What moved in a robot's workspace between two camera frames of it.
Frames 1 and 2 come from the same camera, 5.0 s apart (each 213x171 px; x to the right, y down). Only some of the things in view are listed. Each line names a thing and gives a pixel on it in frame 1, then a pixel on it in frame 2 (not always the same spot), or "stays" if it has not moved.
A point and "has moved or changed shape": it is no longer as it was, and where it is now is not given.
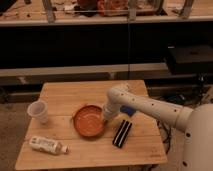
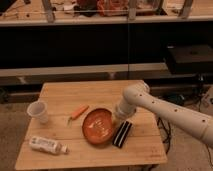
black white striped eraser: [122, 133] stays
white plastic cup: [39, 109] stays
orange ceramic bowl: [89, 120] has moved or changed shape
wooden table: [68, 129] stays
